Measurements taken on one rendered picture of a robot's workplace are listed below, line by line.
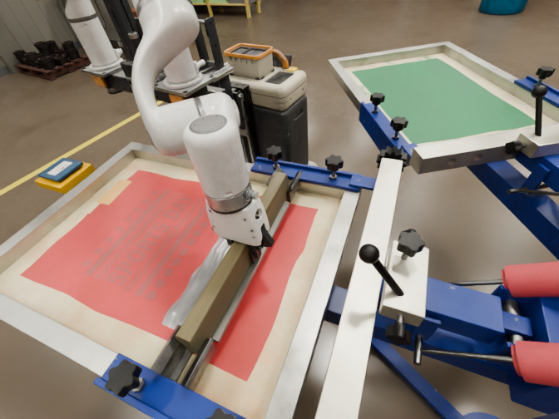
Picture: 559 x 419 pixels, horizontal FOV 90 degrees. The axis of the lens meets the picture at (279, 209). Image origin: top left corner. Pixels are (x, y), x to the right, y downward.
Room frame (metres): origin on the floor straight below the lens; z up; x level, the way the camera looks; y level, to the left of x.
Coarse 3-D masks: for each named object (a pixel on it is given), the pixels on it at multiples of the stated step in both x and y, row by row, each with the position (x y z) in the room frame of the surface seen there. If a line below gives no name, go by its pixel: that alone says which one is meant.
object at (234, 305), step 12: (288, 204) 0.48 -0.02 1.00; (276, 228) 0.41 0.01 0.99; (264, 252) 0.34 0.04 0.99; (252, 264) 0.32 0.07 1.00; (252, 276) 0.29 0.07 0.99; (240, 288) 0.27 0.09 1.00; (240, 300) 0.25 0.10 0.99; (228, 312) 0.22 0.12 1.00; (228, 324) 0.20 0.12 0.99; (216, 336) 0.18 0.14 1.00
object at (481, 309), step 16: (432, 288) 0.19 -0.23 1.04; (448, 288) 0.19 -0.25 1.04; (464, 288) 0.19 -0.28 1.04; (432, 304) 0.17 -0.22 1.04; (448, 304) 0.17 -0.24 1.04; (464, 304) 0.16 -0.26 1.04; (480, 304) 0.16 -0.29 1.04; (496, 304) 0.16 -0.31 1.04; (448, 320) 0.15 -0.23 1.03; (464, 320) 0.14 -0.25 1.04; (480, 320) 0.14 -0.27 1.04; (496, 320) 0.13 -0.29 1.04; (464, 336) 0.13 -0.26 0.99; (480, 336) 0.12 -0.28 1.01; (496, 336) 0.12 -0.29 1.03
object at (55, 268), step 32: (96, 224) 0.54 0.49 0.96; (64, 256) 0.44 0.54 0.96; (192, 256) 0.39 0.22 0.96; (64, 288) 0.35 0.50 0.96; (96, 288) 0.34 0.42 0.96; (256, 288) 0.28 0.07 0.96; (128, 320) 0.25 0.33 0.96; (160, 320) 0.25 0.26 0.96; (256, 320) 0.22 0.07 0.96; (224, 352) 0.17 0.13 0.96; (256, 352) 0.16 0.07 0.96
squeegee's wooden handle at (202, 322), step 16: (272, 192) 0.45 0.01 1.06; (272, 208) 0.43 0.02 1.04; (240, 256) 0.30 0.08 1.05; (224, 272) 0.27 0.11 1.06; (240, 272) 0.29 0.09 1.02; (208, 288) 0.24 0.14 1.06; (224, 288) 0.24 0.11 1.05; (208, 304) 0.21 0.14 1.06; (224, 304) 0.23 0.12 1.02; (192, 320) 0.19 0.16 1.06; (208, 320) 0.19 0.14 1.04; (176, 336) 0.17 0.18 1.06; (192, 336) 0.17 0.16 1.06; (208, 336) 0.18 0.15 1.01
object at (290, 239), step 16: (144, 176) 0.72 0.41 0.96; (160, 176) 0.71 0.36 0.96; (128, 192) 0.66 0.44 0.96; (144, 192) 0.65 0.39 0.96; (192, 192) 0.61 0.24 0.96; (96, 208) 0.60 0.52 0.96; (112, 208) 0.59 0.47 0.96; (128, 208) 0.59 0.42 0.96; (304, 208) 0.49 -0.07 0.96; (288, 224) 0.44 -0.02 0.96; (304, 224) 0.44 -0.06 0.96; (208, 240) 0.43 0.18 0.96; (288, 240) 0.40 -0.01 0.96; (304, 240) 0.39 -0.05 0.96; (272, 256) 0.36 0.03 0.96; (288, 256) 0.35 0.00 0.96; (288, 272) 0.31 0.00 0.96
